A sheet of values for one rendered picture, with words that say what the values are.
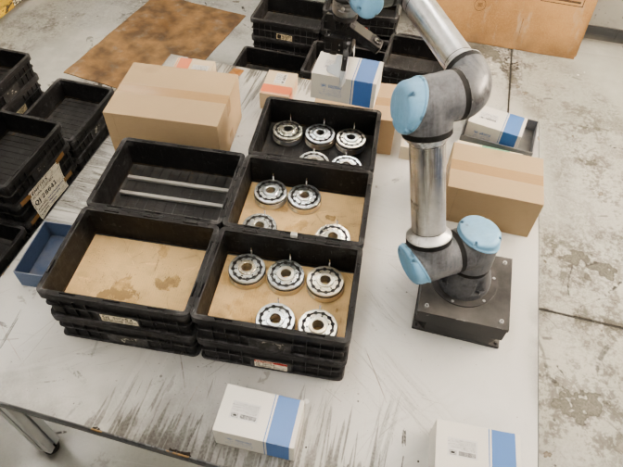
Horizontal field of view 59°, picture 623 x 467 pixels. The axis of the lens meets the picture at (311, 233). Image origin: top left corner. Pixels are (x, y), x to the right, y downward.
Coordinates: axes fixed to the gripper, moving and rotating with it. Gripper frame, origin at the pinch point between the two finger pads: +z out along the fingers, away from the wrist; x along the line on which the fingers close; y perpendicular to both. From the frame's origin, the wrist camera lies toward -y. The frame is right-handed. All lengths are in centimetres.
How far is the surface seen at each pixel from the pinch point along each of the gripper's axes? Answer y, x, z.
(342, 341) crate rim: -18, 80, 18
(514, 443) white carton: -62, 88, 32
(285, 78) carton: 32, -38, 33
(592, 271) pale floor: -119, -39, 112
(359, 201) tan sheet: -11.4, 25.3, 27.8
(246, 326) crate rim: 6, 83, 18
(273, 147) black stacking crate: 21.8, 8.8, 27.7
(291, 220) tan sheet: 6.8, 39.0, 27.7
